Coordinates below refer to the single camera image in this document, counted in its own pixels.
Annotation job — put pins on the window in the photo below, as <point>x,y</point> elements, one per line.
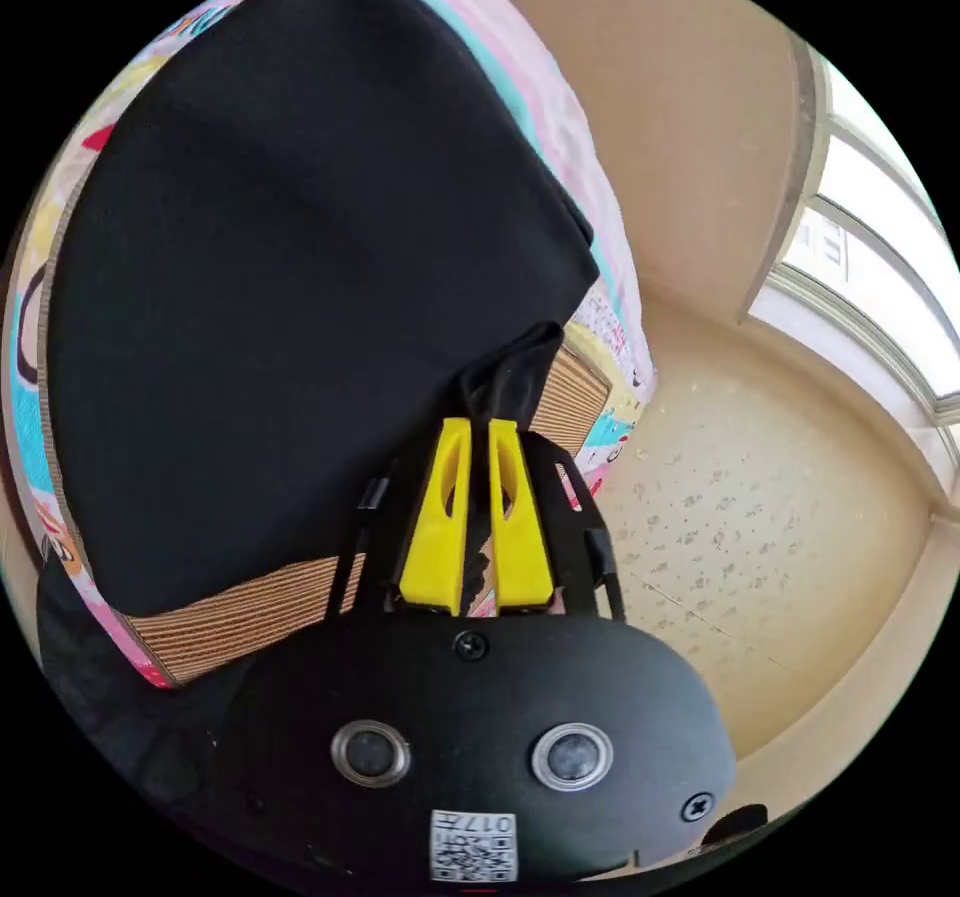
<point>862,289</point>

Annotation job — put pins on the black long sleeve shirt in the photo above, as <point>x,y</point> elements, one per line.
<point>300,274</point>

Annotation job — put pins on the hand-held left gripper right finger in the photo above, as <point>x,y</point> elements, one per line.
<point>521,552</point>

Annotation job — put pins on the corrugated cardboard board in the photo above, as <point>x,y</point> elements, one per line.
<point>240,612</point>

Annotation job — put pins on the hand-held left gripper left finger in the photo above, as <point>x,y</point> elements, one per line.
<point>435,537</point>

